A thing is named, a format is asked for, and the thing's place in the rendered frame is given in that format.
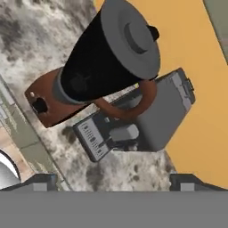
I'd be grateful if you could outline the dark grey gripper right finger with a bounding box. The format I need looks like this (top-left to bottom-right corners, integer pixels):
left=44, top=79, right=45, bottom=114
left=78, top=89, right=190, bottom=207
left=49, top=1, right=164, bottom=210
left=169, top=173, right=228, bottom=192

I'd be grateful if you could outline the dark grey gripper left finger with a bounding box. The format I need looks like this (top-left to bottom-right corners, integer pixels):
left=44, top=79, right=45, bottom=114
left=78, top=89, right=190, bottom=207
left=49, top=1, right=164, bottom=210
left=0, top=173, right=58, bottom=192

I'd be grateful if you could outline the brown blender with black jar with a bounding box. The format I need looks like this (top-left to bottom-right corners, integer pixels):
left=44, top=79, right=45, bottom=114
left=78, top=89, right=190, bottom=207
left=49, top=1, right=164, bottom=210
left=24, top=0, right=161, bottom=129

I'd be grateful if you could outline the grey blender lid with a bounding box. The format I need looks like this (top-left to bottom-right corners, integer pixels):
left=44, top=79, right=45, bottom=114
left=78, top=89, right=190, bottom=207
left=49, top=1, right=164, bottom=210
left=100, top=0, right=161, bottom=81

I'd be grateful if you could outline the white round object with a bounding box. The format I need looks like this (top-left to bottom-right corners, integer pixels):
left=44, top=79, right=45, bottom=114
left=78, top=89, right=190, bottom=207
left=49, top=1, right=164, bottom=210
left=0, top=149, right=22, bottom=191

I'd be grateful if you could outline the grey-green cupboard front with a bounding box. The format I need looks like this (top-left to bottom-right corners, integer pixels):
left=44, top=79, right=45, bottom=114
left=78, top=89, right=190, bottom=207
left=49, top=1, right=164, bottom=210
left=0, top=75, right=72, bottom=191

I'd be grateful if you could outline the grey coffee machine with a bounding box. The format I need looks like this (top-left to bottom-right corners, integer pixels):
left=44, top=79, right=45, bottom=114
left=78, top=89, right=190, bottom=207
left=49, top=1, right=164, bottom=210
left=72, top=67, right=197, bottom=163

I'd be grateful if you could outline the grey-green panel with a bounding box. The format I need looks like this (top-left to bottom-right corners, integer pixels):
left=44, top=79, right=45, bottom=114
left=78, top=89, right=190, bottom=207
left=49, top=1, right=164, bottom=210
left=202, top=0, right=228, bottom=65

